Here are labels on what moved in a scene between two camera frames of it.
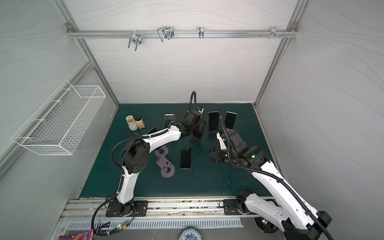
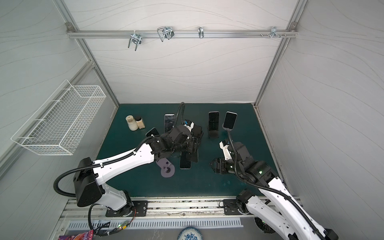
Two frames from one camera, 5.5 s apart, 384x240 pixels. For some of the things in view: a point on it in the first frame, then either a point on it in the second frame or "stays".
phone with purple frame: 213,121 stays
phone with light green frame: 185,158 stays
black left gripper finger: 199,129 to 196,142
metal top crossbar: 107,34 stays
